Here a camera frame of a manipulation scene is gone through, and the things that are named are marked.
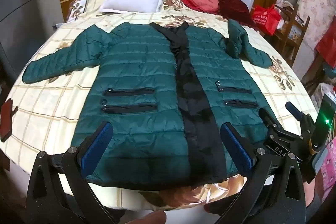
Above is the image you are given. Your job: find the red shopping bag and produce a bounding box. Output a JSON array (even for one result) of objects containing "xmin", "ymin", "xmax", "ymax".
[{"xmin": 251, "ymin": 4, "xmax": 282, "ymax": 36}]

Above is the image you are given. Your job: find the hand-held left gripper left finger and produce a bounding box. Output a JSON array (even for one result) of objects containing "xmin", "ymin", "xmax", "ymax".
[{"xmin": 26, "ymin": 121, "xmax": 118, "ymax": 224}]

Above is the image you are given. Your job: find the dark red flat object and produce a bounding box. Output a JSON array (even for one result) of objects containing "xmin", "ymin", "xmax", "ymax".
[{"xmin": 0, "ymin": 98, "xmax": 14, "ymax": 143}]

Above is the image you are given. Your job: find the wooden shelf rack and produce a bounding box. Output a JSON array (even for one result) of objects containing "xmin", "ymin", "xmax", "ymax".
[{"xmin": 273, "ymin": 1, "xmax": 311, "ymax": 56}]

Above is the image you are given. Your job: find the dark red velvet pillow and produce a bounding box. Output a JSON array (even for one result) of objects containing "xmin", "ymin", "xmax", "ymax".
[{"xmin": 218, "ymin": 0, "xmax": 257, "ymax": 28}]

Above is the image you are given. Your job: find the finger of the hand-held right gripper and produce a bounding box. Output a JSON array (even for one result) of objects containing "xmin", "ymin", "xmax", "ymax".
[
  {"xmin": 286, "ymin": 102, "xmax": 316, "ymax": 136},
  {"xmin": 259, "ymin": 108, "xmax": 288, "ymax": 139}
]

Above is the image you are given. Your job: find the grey refrigerator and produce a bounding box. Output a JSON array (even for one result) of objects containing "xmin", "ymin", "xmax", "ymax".
[{"xmin": 0, "ymin": 0, "xmax": 66, "ymax": 83}]

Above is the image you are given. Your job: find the green puffer jacket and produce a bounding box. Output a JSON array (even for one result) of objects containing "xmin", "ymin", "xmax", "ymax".
[{"xmin": 22, "ymin": 20, "xmax": 273, "ymax": 186}]

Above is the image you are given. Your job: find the bed with floral checked bedspread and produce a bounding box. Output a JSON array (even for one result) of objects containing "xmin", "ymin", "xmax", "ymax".
[{"xmin": 0, "ymin": 0, "xmax": 319, "ymax": 214}]

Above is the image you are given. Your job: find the red cloth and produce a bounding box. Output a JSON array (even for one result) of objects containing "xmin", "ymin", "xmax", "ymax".
[{"xmin": 315, "ymin": 27, "xmax": 336, "ymax": 67}]

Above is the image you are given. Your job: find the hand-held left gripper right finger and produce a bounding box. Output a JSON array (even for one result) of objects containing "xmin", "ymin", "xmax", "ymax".
[{"xmin": 214, "ymin": 122, "xmax": 307, "ymax": 224}]

